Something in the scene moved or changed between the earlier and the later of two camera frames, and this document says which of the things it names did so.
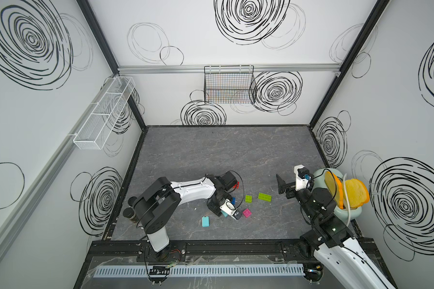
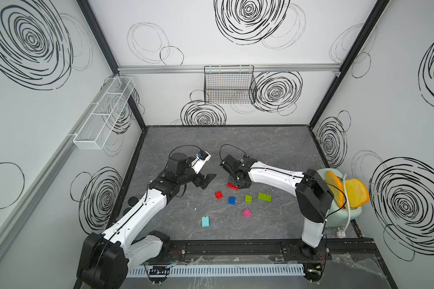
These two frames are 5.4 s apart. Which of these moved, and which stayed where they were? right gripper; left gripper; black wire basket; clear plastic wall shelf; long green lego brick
Moved: right gripper; left gripper
Stayed: black wire basket; long green lego brick; clear plastic wall shelf
